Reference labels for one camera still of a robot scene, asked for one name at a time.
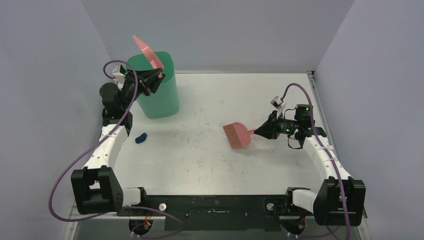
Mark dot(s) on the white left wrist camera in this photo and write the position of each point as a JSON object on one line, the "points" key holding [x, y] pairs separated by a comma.
{"points": [[119, 74]]}

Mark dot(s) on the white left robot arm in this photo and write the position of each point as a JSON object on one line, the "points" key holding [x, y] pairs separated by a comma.
{"points": [[95, 186]]}

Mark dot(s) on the small dark blue paper scrap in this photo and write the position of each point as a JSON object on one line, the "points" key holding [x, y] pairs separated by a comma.
{"points": [[141, 138]]}

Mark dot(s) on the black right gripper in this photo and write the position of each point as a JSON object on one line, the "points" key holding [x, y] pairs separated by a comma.
{"points": [[272, 124]]}

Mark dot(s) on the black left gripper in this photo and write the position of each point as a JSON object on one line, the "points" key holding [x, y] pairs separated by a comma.
{"points": [[149, 81]]}

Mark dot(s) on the green plastic waste bin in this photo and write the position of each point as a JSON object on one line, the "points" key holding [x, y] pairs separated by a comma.
{"points": [[165, 102]]}

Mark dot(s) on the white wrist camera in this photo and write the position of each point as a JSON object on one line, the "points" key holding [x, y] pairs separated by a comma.
{"points": [[278, 104], [119, 74]]}

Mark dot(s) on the pink plastic hand brush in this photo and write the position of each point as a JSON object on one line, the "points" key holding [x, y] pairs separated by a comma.
{"points": [[238, 135]]}

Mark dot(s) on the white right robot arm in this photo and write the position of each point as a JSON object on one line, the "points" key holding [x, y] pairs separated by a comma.
{"points": [[340, 199]]}

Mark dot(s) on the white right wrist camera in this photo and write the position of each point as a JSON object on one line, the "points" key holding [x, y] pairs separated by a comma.
{"points": [[278, 104]]}

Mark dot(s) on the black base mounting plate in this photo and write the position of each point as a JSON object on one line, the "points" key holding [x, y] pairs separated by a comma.
{"points": [[226, 212]]}

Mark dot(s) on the pink plastic dustpan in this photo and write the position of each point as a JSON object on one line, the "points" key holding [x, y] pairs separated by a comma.
{"points": [[148, 53]]}

